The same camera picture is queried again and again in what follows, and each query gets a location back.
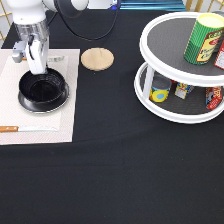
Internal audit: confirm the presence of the round wooden coaster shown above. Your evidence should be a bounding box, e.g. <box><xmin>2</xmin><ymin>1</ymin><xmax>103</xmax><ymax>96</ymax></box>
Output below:
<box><xmin>81</xmin><ymin>48</ymin><xmax>114</xmax><ymax>71</ymax></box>

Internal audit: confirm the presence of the beige woven placemat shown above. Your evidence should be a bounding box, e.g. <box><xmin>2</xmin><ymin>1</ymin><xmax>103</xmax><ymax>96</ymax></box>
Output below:
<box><xmin>0</xmin><ymin>49</ymin><xmax>80</xmax><ymax>145</ymax></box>

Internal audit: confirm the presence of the blue yellow can lower shelf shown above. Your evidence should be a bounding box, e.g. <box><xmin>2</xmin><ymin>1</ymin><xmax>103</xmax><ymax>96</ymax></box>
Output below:
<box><xmin>149</xmin><ymin>74</ymin><xmax>172</xmax><ymax>103</ymax></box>

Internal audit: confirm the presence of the red raisins box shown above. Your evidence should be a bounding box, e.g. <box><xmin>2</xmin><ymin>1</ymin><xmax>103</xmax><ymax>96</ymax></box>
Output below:
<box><xmin>214</xmin><ymin>41</ymin><xmax>224</xmax><ymax>70</ymax></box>

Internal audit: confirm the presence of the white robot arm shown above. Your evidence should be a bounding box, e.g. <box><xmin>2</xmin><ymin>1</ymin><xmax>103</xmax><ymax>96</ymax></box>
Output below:
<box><xmin>6</xmin><ymin>0</ymin><xmax>89</xmax><ymax>74</ymax></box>

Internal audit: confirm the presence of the wooden handled fork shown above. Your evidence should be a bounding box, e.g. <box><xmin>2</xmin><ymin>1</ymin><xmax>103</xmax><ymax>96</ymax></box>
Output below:
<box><xmin>22</xmin><ymin>56</ymin><xmax>64</xmax><ymax>62</ymax></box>

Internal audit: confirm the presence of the round silver metal plate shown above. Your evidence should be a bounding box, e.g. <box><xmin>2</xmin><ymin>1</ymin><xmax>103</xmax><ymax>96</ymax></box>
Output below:
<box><xmin>18</xmin><ymin>82</ymin><xmax>69</xmax><ymax>113</ymax></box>

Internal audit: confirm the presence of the green yellow parmesan can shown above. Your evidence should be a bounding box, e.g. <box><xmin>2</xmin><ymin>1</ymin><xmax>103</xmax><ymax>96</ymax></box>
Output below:
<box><xmin>184</xmin><ymin>13</ymin><xmax>224</xmax><ymax>65</ymax></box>

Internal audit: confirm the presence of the black plastic bowl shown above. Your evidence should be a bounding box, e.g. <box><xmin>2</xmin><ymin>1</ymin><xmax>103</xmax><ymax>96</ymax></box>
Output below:
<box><xmin>19</xmin><ymin>68</ymin><xmax>65</xmax><ymax>103</ymax></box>

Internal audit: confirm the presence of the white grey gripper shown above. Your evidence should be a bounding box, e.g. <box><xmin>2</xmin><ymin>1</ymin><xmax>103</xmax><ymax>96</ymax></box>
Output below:
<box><xmin>11</xmin><ymin>33</ymin><xmax>51</xmax><ymax>76</ymax></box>

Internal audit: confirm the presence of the red cracker box lower shelf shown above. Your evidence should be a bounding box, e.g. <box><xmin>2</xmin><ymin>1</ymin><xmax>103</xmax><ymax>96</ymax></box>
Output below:
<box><xmin>206</xmin><ymin>87</ymin><xmax>222</xmax><ymax>110</ymax></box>

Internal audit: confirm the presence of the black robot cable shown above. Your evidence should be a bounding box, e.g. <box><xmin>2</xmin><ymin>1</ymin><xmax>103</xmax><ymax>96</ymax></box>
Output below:
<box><xmin>46</xmin><ymin>0</ymin><xmax>120</xmax><ymax>42</ymax></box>

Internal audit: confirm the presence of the blue yellow box lower shelf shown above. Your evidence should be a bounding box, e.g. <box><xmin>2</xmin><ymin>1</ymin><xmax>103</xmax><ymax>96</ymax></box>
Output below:
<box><xmin>175</xmin><ymin>82</ymin><xmax>194</xmax><ymax>99</ymax></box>

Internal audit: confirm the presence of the wooden handled knife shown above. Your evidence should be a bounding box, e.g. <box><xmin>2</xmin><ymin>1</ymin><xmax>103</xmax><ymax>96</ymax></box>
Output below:
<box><xmin>0</xmin><ymin>126</ymin><xmax>57</xmax><ymax>133</ymax></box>

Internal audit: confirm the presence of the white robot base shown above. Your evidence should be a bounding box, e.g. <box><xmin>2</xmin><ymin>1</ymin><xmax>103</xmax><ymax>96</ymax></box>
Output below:
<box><xmin>87</xmin><ymin>0</ymin><xmax>121</xmax><ymax>9</ymax></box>

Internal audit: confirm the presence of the white two-tier lazy Susan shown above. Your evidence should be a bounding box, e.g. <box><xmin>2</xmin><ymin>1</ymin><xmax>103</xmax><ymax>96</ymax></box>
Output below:
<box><xmin>134</xmin><ymin>12</ymin><xmax>224</xmax><ymax>124</ymax></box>

